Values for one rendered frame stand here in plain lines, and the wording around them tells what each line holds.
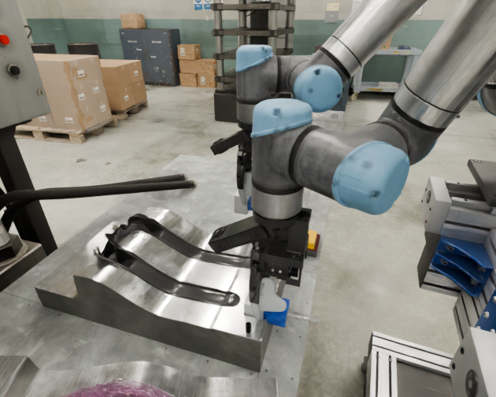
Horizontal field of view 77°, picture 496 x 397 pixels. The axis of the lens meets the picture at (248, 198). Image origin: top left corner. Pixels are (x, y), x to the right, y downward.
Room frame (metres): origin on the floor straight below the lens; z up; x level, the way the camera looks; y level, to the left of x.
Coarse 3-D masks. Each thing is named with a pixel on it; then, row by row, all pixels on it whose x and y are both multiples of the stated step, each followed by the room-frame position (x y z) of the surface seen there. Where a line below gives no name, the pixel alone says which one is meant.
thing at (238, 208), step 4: (236, 192) 0.71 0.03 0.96; (236, 196) 0.70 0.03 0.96; (248, 196) 0.70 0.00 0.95; (236, 200) 0.70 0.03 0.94; (240, 200) 0.69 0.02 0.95; (248, 200) 0.70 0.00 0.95; (236, 204) 0.70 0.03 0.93; (240, 204) 0.69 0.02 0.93; (248, 204) 0.69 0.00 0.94; (236, 208) 0.70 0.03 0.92; (240, 208) 0.69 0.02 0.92; (244, 208) 0.69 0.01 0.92; (248, 208) 0.69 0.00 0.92; (252, 208) 0.69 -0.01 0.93; (236, 212) 0.70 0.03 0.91; (240, 212) 0.69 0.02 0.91; (244, 212) 0.69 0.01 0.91; (248, 212) 0.70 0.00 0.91
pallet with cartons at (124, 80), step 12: (108, 60) 5.43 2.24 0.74; (120, 60) 5.43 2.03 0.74; (132, 60) 5.43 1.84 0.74; (108, 72) 4.68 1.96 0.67; (120, 72) 4.79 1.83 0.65; (132, 72) 5.14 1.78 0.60; (108, 84) 4.68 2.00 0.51; (120, 84) 4.73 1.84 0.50; (132, 84) 5.06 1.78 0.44; (144, 84) 5.43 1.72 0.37; (108, 96) 4.69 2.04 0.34; (120, 96) 4.68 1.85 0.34; (132, 96) 5.00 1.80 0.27; (144, 96) 5.37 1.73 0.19; (120, 108) 4.66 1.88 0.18; (132, 108) 4.93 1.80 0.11
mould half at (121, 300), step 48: (96, 240) 0.64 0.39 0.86; (144, 240) 0.55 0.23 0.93; (192, 240) 0.60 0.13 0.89; (48, 288) 0.47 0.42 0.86; (96, 288) 0.43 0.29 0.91; (144, 288) 0.44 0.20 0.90; (240, 288) 0.44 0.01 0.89; (144, 336) 0.40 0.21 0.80; (192, 336) 0.37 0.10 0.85; (240, 336) 0.34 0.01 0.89
